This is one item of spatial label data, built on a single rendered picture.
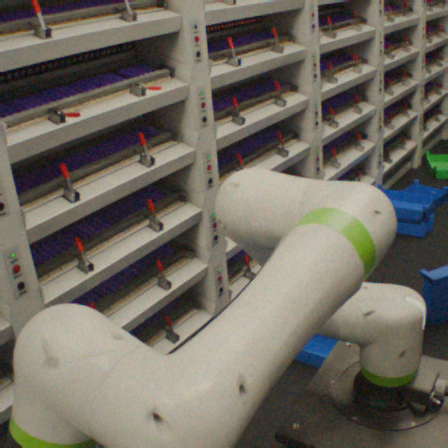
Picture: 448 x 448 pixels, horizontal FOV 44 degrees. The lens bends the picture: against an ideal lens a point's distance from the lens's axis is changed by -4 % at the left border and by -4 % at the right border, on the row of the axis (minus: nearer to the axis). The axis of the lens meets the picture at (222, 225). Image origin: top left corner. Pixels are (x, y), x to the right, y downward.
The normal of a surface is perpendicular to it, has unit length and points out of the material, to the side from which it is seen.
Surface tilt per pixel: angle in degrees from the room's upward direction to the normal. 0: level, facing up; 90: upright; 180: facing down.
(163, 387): 11
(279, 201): 46
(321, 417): 1
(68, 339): 26
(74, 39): 108
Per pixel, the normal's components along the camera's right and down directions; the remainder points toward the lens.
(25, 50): 0.80, 0.45
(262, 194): -0.34, -0.43
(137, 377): -0.08, -0.75
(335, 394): -0.09, -0.90
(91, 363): -0.10, -0.59
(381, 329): -0.54, 0.39
